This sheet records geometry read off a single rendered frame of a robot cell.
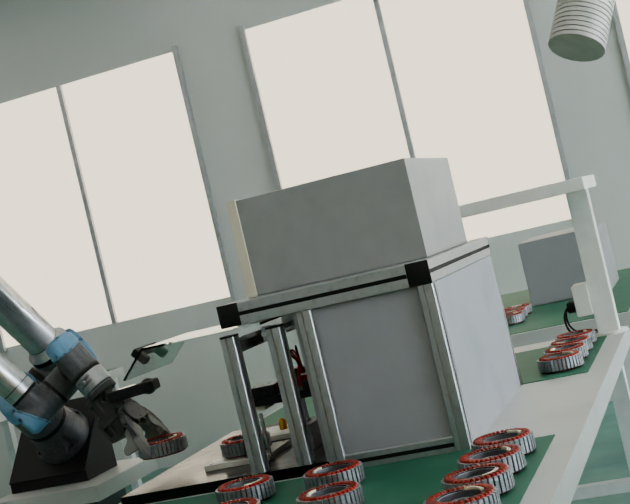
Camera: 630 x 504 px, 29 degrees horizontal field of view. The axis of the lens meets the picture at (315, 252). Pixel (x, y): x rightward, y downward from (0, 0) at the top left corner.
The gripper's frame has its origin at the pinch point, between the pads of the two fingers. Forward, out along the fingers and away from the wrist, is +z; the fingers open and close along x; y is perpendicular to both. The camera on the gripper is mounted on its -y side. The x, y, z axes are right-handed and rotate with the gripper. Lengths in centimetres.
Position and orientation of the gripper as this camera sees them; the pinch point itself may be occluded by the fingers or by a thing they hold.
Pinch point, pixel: (164, 447)
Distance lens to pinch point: 278.5
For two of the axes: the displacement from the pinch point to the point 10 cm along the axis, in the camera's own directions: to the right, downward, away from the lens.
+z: 6.9, 7.1, -1.5
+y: -6.6, 7.0, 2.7
